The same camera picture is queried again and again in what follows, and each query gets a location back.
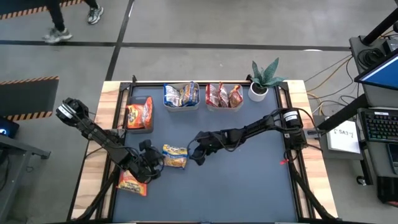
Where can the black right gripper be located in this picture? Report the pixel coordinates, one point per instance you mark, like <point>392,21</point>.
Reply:
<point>211,141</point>

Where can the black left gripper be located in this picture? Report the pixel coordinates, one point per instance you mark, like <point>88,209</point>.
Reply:
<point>148,165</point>

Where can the red Maruchan noodle pack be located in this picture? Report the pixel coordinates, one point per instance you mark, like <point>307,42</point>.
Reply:
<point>212,95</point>
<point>223,96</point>

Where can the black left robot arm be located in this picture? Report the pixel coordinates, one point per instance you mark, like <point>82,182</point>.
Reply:
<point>105,141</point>

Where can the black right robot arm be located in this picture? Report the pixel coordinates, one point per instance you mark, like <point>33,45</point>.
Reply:
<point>255,128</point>

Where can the blue-gray table mat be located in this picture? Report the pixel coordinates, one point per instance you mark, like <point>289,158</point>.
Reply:
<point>233,186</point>

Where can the light gray plastic bin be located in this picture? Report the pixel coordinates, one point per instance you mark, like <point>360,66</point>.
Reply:
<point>182,109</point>

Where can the clear plastic bin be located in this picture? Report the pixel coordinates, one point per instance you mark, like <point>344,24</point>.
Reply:
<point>224,109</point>

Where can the dark gray plastic bin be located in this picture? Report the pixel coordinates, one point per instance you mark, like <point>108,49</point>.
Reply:
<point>136,100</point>

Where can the snake plant in white pot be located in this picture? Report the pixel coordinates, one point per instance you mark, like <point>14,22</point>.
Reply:
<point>253,97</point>

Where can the red tag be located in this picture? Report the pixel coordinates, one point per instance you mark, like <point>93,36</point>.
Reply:
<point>284,162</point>

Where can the dark gray desk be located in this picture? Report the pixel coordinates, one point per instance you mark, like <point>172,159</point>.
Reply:
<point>18,149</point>

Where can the black hazard-striped floor mat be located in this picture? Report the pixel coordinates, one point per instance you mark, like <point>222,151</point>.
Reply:
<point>28,96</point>
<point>12,6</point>

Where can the white labelled box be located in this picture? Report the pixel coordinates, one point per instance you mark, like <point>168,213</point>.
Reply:
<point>343,140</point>

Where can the black device with blue light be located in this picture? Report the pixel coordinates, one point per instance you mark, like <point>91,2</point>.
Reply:
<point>7,129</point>

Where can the black caster wheel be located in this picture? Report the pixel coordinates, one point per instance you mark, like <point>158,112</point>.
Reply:
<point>361,180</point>

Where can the person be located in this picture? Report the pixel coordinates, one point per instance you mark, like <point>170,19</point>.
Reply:
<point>57,18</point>

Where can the black backlit keyboard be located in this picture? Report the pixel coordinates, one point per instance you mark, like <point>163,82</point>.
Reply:
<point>381,126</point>

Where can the gray equipment cart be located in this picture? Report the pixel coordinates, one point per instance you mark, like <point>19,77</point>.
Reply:
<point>377,99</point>

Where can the black box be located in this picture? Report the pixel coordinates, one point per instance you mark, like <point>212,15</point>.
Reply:
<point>388,189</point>

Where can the dark tablet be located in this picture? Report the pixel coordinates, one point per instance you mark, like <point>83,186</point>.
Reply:
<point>393,158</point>

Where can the monitor with blue screen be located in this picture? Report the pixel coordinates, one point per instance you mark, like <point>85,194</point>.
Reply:
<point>382,74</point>

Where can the black metal table frame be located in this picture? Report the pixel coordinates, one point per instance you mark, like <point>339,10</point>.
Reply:
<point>307,193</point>

